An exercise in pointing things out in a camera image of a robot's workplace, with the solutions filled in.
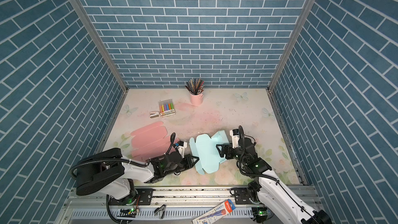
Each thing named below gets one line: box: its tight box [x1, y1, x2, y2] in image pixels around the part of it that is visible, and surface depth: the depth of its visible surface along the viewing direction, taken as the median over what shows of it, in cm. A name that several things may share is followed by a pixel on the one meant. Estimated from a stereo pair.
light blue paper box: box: [189, 129, 230, 175], surface depth 86 cm
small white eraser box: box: [149, 110, 160, 119], surface depth 105 cm
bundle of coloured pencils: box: [185, 77, 205, 95], surface depth 107 cm
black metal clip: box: [153, 204, 166, 220], surface depth 71 cm
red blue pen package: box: [191, 199, 236, 224], surface depth 70 cm
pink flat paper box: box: [130, 121, 180, 162], surface depth 96 cm
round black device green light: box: [255, 210, 268, 223], surface depth 71 cm
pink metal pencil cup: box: [189, 93, 204, 106], surface depth 110 cm
